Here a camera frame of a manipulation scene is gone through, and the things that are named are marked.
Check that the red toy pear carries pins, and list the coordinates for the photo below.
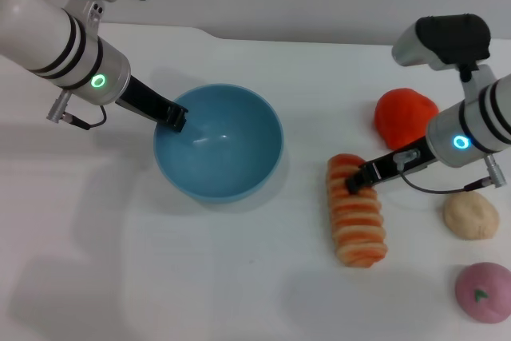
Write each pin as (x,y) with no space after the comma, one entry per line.
(401,117)

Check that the pink bun with green leaf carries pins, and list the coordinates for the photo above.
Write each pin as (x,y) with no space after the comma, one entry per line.
(485,293)

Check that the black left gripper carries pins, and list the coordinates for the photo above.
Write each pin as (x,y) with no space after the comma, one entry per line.
(143,97)

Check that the blue bowl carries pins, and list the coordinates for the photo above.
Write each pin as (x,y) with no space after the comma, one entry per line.
(223,157)

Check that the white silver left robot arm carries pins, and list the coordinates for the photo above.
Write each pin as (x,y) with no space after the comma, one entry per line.
(52,33)

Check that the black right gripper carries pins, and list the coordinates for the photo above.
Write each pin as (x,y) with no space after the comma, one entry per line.
(403,165)

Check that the orange white striped bread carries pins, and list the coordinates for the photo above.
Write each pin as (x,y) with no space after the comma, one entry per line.
(357,225)

